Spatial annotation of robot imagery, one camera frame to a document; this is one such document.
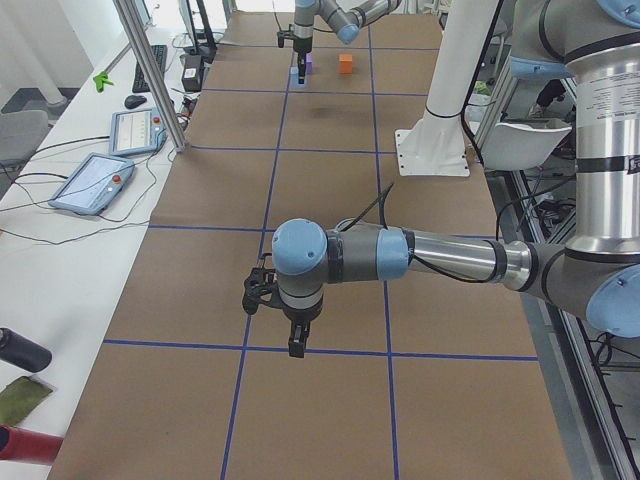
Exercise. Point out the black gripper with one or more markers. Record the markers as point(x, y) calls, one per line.
point(299, 316)
point(301, 46)

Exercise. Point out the light blue foam block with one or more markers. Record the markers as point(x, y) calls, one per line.
point(297, 81)

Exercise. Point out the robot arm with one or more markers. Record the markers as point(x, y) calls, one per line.
point(346, 24)

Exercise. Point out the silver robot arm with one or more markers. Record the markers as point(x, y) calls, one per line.
point(595, 274)

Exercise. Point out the purple foam block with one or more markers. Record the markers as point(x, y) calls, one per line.
point(309, 64)

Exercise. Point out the orange foam block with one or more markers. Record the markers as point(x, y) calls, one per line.
point(345, 64)

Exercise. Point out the black power adapter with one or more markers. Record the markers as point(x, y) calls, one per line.
point(192, 75)

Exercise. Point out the brown paper table cover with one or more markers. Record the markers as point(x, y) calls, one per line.
point(420, 378)

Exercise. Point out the black computer mouse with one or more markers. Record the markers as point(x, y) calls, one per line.
point(134, 101)

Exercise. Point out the far teach pendant tablet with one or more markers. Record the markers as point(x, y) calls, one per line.
point(136, 132)

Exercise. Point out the teach pendant tablet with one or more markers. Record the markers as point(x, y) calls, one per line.
point(136, 132)
point(92, 186)

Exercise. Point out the green plastic clamp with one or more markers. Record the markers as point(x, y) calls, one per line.
point(101, 80)

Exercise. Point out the near teach pendant tablet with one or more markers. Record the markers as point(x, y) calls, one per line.
point(92, 186)

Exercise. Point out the black bottle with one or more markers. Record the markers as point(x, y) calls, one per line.
point(22, 352)

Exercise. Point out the green cloth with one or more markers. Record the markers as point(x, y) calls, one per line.
point(20, 398)

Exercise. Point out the red cylinder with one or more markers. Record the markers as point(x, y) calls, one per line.
point(28, 446)

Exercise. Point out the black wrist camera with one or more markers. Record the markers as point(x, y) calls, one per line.
point(261, 288)
point(283, 36)

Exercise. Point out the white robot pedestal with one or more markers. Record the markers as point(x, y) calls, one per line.
point(435, 145)

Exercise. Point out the aluminium frame post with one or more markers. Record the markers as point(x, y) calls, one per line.
point(139, 43)

